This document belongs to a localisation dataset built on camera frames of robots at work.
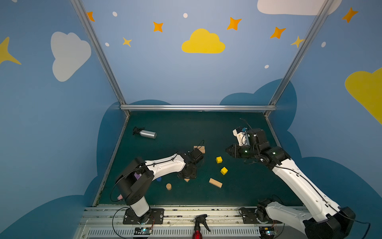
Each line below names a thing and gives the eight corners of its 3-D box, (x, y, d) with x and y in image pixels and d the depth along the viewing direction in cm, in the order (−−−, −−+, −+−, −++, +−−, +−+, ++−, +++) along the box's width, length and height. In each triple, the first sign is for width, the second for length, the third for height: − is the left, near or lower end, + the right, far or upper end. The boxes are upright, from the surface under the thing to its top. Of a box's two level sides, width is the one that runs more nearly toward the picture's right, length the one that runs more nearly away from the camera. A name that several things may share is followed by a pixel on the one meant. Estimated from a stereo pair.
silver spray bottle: (131, 134, 108) (130, 132, 106) (135, 128, 112) (134, 126, 110) (155, 138, 106) (154, 136, 104) (158, 132, 110) (157, 130, 108)
